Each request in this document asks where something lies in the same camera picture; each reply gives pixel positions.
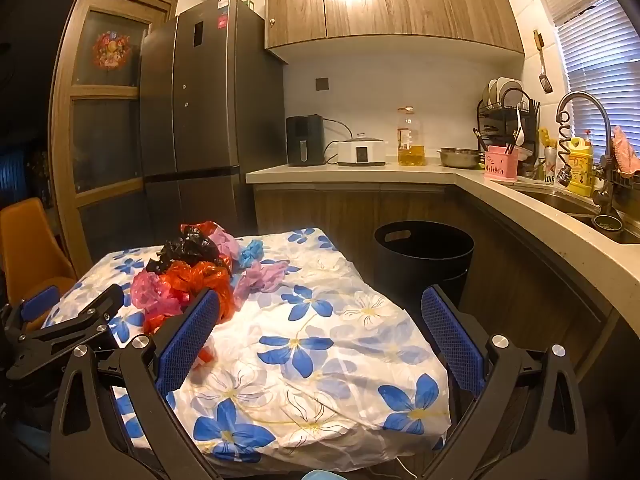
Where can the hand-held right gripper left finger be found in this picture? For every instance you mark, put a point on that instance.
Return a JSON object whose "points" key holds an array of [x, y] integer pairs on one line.
{"points": [[190, 340]]}

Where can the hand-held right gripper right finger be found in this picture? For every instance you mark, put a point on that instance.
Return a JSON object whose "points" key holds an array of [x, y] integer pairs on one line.
{"points": [[450, 340]]}

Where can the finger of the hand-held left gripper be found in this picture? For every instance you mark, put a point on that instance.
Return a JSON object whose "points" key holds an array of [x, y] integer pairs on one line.
{"points": [[42, 300], [95, 310]]}

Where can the bright pink plastic bag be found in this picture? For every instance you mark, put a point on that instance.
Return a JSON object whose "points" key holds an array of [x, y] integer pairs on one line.
{"points": [[150, 295]]}

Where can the red plastic bag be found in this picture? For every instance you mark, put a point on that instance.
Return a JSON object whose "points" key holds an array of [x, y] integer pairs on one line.
{"points": [[200, 282]]}

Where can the black round trash bin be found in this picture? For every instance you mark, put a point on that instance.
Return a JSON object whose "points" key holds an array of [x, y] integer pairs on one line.
{"points": [[425, 270]]}

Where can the black plastic bag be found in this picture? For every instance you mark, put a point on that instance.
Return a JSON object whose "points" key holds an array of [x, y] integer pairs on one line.
{"points": [[187, 250]]}

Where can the lilac plastic bag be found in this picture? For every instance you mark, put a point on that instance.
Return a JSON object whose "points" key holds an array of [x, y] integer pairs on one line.
{"points": [[265, 277]]}

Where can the pale pink plastic bag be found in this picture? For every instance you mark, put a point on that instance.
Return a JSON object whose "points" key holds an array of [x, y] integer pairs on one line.
{"points": [[227, 242]]}

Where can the blue plastic bag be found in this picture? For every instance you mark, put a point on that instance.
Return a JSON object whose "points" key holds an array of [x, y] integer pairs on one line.
{"points": [[250, 254]]}

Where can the orange chair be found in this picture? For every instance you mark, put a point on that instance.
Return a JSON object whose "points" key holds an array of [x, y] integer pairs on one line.
{"points": [[30, 245]]}

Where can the blue floral cloth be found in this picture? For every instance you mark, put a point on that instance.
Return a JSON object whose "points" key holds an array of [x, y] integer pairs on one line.
{"points": [[320, 340]]}

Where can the wooden glass panel door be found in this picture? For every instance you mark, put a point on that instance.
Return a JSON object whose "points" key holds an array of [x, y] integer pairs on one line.
{"points": [[62, 160]]}

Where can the steel kitchen sink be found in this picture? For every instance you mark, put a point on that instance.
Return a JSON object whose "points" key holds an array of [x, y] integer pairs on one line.
{"points": [[555, 200]]}

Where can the wooden base cabinet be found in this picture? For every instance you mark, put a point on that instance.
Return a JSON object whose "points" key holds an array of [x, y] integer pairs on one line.
{"points": [[310, 210]]}

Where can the pink utensil holder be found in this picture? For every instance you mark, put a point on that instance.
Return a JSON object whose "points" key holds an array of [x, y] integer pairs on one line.
{"points": [[500, 165]]}

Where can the stainless steel bowl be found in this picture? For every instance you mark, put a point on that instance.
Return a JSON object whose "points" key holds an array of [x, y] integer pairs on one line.
{"points": [[457, 157]]}

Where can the cooking oil bottle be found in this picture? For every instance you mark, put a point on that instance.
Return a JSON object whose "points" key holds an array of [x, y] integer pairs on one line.
{"points": [[411, 152]]}

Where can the round sink strainer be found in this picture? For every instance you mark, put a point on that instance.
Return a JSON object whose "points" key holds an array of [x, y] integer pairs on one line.
{"points": [[607, 222]]}

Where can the silver beer can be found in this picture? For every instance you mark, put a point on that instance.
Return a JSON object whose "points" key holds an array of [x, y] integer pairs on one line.
{"points": [[549, 165]]}

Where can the white electric cooker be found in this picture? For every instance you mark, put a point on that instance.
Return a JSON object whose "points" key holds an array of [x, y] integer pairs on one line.
{"points": [[360, 152]]}

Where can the yellow detergent bottle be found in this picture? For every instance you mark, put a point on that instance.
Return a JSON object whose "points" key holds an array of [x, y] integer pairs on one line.
{"points": [[580, 170]]}

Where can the yellow sponge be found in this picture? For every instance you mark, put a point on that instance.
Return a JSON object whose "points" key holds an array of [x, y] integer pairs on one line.
{"points": [[545, 137]]}

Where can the white ladle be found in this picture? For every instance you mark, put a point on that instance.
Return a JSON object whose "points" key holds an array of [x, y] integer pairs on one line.
{"points": [[520, 127]]}

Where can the dark grey refrigerator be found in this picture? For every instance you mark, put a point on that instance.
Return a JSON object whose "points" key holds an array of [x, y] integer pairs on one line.
{"points": [[210, 110]]}

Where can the black air fryer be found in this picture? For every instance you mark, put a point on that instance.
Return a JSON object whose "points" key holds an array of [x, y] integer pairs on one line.
{"points": [[305, 137]]}

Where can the bundle of black chopsticks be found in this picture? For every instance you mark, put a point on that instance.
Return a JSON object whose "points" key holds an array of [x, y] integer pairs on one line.
{"points": [[534, 107]]}

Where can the white plate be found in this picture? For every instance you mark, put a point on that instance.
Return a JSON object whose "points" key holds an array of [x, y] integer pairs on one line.
{"points": [[509, 87], [492, 91]]}

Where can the pink cloth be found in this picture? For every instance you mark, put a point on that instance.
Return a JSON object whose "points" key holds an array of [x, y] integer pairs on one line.
{"points": [[625, 152]]}

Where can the red round door decoration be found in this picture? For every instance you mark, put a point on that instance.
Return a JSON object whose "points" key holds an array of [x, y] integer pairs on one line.
{"points": [[111, 50]]}

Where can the metal slotted spatula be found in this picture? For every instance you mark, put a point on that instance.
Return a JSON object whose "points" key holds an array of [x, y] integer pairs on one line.
{"points": [[545, 82]]}

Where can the steel kitchen faucet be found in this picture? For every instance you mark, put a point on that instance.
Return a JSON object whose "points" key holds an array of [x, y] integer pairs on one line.
{"points": [[585, 96]]}

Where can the white window blinds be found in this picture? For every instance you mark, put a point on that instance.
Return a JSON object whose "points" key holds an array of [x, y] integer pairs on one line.
{"points": [[600, 60]]}

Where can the dark wall socket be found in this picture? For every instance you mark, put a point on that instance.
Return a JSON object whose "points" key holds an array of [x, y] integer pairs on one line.
{"points": [[322, 83]]}

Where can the wooden wall cabinet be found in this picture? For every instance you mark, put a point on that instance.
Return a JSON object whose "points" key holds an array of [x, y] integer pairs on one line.
{"points": [[400, 5]]}

